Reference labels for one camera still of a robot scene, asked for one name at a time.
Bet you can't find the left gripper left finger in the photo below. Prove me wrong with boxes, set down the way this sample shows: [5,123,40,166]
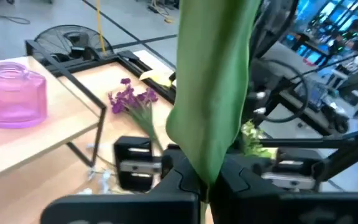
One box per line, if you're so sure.
[154,149,203,195]

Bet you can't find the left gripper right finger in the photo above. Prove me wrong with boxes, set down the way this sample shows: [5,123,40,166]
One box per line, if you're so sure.
[209,154,273,200]

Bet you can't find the white blossom sprig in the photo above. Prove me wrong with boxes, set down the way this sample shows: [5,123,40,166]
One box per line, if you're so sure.
[85,141,113,195]

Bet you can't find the small yellow tulip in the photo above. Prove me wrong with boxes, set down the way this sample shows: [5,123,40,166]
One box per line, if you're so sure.
[165,0,263,224]

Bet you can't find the purple flower bunch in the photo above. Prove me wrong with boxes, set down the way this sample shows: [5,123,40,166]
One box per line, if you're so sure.
[108,77,165,153]

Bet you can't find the pink glass vase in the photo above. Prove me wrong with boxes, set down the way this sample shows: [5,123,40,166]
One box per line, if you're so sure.
[0,61,48,130]

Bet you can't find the wooden shelf black metal legs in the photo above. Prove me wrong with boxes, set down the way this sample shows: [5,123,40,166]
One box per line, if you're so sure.
[0,39,108,187]

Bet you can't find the green leafy sprig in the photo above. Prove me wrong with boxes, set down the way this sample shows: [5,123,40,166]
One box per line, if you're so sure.
[240,119,278,159]

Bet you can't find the black floor fan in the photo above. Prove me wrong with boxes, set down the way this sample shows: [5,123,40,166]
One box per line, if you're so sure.
[33,24,115,65]

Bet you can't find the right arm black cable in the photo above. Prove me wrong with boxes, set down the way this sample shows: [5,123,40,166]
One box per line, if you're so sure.
[252,58,310,124]

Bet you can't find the yellow hanging cable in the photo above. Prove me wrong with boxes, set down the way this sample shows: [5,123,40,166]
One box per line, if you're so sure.
[94,0,106,54]

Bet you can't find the coiled black floor cable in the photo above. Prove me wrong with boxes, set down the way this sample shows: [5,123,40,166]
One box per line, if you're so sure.
[0,14,31,26]

